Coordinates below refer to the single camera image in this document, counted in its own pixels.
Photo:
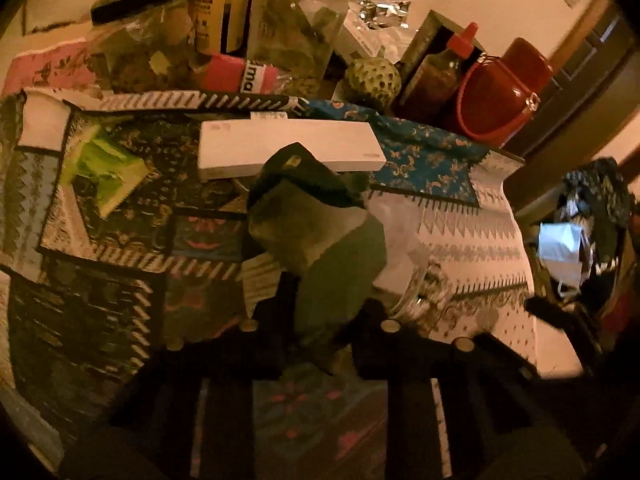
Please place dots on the white paper slip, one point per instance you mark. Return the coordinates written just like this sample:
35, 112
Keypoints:
260, 282

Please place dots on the dark wooden door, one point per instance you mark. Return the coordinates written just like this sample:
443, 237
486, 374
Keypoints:
580, 90

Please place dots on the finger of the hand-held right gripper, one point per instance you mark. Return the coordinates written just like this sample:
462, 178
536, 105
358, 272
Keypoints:
565, 332

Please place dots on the green cloth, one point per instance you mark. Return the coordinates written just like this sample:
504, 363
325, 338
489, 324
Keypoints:
320, 230

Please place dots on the custard apple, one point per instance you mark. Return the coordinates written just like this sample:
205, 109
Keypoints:
374, 81

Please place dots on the bright green packet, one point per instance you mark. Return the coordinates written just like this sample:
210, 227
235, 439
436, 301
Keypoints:
102, 170

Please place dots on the silver foil packet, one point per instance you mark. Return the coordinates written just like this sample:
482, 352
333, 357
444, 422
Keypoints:
382, 7

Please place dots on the red white tube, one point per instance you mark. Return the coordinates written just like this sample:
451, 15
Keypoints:
230, 74

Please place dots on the red plastic jug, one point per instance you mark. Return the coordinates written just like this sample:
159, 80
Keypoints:
500, 95

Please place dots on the long white box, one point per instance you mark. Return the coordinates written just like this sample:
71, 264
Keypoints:
280, 147

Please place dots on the white face mask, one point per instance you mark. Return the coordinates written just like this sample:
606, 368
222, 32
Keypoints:
560, 247

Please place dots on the brown bottle with yellow label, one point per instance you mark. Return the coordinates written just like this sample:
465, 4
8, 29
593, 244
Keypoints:
220, 5

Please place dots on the dark gift box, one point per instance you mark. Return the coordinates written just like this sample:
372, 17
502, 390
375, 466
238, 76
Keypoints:
425, 35

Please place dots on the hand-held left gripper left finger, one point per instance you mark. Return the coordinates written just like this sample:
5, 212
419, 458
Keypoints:
287, 320

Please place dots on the pink plastic bag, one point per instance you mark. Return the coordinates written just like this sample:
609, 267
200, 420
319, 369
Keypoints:
55, 67

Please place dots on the black patterned bag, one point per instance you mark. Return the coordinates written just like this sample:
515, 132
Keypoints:
602, 195

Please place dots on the herb jar with black lid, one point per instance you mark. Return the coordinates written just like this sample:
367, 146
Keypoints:
145, 45

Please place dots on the white plastic packaging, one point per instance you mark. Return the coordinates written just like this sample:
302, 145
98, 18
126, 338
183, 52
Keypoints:
385, 40

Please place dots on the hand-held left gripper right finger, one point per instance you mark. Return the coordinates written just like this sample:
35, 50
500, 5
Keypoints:
367, 340

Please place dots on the sauce bottle with red cap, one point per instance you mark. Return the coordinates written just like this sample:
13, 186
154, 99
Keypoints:
440, 75

